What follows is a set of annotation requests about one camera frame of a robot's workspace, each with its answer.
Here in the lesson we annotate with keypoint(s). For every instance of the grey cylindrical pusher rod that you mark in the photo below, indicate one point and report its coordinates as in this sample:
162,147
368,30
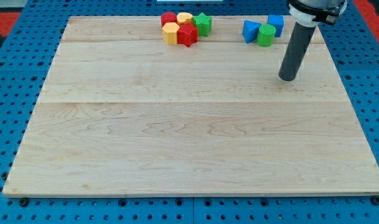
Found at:
298,44

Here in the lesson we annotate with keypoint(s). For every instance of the white black robot wrist flange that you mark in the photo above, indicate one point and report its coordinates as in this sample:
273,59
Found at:
310,13

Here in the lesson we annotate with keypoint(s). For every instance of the blue cube block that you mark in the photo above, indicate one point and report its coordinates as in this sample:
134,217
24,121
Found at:
278,22

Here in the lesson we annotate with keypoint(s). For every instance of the wooden board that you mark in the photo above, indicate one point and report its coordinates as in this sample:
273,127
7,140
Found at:
121,114

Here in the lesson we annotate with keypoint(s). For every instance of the green cylinder block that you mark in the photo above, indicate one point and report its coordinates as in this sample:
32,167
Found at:
266,35

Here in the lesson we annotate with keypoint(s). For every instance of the blue triangular prism block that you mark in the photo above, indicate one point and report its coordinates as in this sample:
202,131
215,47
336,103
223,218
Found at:
250,30

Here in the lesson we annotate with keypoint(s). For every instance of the green star block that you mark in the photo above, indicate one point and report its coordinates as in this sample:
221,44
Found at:
203,23

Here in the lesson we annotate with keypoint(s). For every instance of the red star block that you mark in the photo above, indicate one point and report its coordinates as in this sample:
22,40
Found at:
187,35

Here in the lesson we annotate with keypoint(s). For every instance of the yellow pentagon block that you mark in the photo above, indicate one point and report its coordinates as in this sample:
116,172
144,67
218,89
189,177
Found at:
184,18

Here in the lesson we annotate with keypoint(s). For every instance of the yellow hexagon block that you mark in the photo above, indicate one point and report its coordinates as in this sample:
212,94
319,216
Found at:
169,33

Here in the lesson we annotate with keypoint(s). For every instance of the red cylinder block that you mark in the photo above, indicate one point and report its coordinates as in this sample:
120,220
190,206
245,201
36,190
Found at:
168,17

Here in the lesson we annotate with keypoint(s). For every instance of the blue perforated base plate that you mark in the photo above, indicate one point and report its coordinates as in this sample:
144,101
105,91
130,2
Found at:
25,58

